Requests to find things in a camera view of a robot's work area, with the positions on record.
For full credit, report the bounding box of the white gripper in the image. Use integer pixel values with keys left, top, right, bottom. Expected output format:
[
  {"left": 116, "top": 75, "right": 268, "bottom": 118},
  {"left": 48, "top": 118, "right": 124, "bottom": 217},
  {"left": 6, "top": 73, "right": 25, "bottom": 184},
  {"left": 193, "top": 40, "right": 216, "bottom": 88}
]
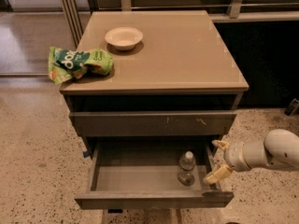
[{"left": 204, "top": 140, "right": 249, "bottom": 185}]

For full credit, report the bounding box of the clear plastic water bottle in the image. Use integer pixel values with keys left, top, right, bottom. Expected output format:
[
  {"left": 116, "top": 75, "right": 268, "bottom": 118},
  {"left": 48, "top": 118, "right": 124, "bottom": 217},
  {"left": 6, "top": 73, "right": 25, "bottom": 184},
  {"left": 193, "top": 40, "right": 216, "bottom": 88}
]
[{"left": 177, "top": 151, "right": 195, "bottom": 186}]

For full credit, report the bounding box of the green snack chip bag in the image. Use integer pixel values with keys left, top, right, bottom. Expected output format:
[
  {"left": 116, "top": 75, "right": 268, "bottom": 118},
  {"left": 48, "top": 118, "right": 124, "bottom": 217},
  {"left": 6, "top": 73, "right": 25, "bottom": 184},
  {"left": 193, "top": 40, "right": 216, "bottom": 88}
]
[{"left": 48, "top": 47, "right": 113, "bottom": 84}]

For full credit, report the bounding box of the white paper bowl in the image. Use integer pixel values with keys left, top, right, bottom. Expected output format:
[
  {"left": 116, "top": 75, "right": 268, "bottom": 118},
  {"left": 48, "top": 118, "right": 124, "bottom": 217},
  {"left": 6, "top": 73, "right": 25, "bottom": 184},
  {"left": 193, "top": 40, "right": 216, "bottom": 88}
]
[{"left": 105, "top": 27, "right": 143, "bottom": 50}]

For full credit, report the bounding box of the dark object on floor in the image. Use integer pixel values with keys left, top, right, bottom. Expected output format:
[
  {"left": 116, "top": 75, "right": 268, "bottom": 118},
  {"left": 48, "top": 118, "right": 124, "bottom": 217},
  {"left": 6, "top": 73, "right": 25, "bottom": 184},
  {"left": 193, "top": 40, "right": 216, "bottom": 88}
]
[{"left": 284, "top": 98, "right": 299, "bottom": 116}]

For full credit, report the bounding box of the grey drawer cabinet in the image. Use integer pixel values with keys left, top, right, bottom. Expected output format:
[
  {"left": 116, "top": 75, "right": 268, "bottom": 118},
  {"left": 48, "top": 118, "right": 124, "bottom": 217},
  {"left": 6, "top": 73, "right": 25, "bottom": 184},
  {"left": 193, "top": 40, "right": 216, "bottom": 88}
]
[{"left": 59, "top": 10, "right": 250, "bottom": 211}]

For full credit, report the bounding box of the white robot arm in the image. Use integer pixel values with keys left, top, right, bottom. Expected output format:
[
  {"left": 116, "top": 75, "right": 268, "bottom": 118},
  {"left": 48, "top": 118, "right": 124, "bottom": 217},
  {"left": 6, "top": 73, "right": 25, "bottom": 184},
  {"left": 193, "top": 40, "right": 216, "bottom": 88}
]
[{"left": 204, "top": 129, "right": 299, "bottom": 185}]

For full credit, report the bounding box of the open grey middle drawer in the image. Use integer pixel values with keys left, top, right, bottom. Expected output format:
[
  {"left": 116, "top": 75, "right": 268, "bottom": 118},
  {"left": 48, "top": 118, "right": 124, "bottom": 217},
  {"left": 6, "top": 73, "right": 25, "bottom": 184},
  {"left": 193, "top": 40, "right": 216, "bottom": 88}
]
[{"left": 75, "top": 141, "right": 234, "bottom": 209}]

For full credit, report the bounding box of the closed grey top drawer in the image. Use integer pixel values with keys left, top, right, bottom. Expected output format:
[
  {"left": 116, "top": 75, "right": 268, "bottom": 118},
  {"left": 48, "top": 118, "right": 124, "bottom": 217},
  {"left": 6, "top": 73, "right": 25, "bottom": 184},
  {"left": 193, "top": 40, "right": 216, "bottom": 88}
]
[{"left": 69, "top": 111, "right": 236, "bottom": 137}]

